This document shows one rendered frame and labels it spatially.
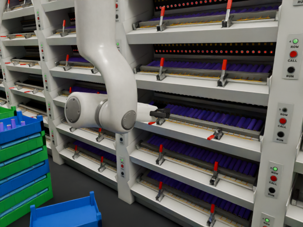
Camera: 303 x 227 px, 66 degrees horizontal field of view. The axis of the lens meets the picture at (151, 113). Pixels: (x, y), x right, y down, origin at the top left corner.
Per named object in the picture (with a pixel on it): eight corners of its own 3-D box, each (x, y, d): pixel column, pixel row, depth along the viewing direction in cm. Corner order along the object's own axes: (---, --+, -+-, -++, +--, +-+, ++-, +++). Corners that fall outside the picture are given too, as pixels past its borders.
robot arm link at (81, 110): (130, 98, 60) (107, 93, 66) (88, 95, 50) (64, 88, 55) (126, 129, 61) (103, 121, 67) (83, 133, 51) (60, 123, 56)
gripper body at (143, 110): (107, 120, 69) (133, 119, 78) (132, 127, 63) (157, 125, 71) (110, 94, 68) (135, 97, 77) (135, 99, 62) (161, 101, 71)
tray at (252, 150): (261, 162, 78) (261, 140, 73) (130, 126, 115) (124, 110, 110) (277, 128, 90) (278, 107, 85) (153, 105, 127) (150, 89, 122)
